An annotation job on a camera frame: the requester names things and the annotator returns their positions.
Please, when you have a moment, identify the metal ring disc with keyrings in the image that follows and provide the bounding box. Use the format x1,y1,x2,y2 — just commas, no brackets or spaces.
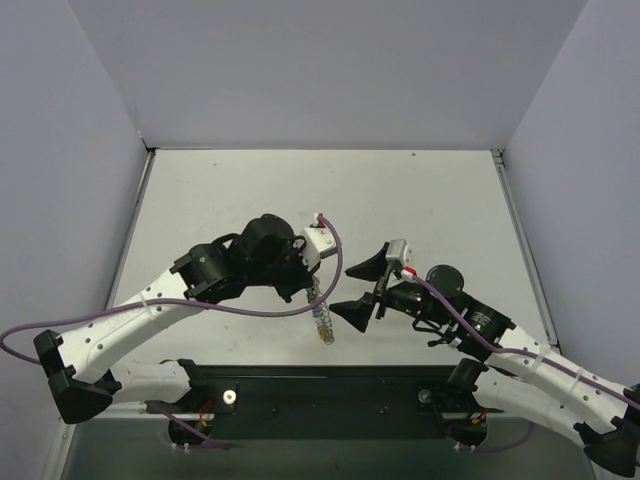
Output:
306,276,335,345

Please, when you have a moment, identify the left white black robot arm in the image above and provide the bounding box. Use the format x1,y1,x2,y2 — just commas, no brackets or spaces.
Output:
34,214,336,424

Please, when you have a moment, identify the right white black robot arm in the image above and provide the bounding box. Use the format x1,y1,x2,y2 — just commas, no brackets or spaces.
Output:
329,240,639,478

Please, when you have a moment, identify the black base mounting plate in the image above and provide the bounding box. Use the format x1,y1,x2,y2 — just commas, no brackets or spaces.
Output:
159,363,482,441

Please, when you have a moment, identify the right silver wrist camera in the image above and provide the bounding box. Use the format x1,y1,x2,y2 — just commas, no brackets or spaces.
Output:
385,239,412,272

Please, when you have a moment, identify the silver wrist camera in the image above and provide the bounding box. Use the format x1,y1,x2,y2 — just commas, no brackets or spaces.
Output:
300,226,337,269
385,239,412,272

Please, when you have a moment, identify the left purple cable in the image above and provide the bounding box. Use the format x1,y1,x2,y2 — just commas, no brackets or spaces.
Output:
0,214,344,366

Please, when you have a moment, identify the purple cable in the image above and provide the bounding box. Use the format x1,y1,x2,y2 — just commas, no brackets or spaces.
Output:
412,274,640,409
0,214,344,366

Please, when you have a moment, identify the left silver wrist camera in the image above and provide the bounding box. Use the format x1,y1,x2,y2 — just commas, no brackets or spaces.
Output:
300,226,337,269

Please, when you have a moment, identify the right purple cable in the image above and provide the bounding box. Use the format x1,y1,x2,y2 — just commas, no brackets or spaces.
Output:
412,274,640,409

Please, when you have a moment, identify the aluminium frame rail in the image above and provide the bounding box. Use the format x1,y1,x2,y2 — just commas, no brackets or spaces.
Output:
59,377,599,421

